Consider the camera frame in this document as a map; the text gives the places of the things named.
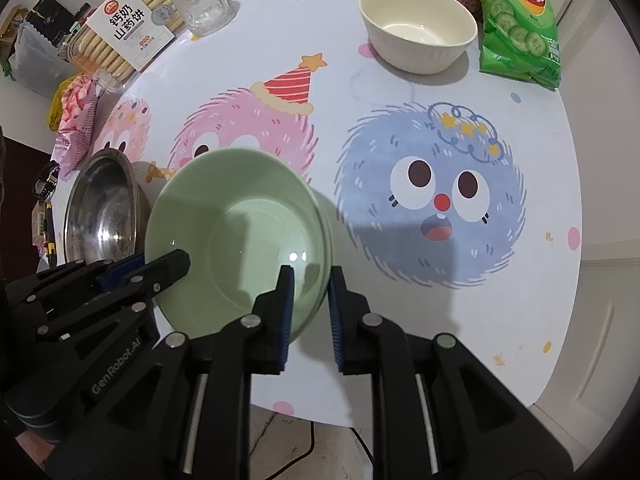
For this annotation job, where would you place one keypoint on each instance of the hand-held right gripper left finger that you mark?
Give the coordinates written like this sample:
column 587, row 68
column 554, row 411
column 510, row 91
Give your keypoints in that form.
column 286, row 312

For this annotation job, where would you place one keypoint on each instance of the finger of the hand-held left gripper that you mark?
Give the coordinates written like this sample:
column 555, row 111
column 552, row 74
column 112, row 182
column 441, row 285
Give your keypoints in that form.
column 167, row 267
column 122, row 269

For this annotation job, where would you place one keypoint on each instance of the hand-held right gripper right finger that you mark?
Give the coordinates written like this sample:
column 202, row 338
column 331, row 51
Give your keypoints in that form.
column 337, row 320

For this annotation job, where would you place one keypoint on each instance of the light green ribbed bowl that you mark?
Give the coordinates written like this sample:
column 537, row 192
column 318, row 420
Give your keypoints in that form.
column 235, row 230

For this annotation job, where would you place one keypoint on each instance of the steel bowl with stained rim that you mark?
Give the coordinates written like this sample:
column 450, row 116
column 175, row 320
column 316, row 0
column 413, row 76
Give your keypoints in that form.
column 100, row 210

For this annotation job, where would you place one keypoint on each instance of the yellow and black pen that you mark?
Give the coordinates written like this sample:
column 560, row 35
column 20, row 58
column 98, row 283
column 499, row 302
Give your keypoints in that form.
column 50, row 240

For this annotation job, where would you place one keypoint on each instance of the black wrist watch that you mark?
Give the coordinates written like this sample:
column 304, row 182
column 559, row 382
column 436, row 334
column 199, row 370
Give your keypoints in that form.
column 47, row 180

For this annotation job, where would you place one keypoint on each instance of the dark brown cabinet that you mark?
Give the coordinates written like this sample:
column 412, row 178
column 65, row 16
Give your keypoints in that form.
column 20, row 170

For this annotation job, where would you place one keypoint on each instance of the pink snack packet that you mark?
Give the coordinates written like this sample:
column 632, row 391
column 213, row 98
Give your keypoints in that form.
column 77, row 115

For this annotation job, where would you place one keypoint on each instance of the yellow snack packet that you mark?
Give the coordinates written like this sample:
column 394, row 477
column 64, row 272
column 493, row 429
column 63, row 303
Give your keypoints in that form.
column 56, row 105

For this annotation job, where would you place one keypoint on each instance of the cartoon printed tablecloth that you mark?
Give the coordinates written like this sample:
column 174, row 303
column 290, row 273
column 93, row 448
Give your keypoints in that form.
column 350, row 125

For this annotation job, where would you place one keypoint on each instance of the clear biscuit pack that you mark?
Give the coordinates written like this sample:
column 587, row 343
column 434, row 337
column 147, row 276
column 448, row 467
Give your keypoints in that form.
column 120, row 35

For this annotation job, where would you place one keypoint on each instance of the black box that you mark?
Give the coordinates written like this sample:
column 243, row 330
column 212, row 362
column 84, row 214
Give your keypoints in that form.
column 47, row 10

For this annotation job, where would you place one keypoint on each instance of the white ribbed bowl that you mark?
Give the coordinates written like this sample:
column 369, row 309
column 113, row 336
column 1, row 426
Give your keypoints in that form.
column 417, row 25

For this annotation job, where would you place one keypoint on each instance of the green chips bag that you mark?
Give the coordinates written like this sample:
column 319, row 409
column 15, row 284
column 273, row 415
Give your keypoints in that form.
column 520, row 25

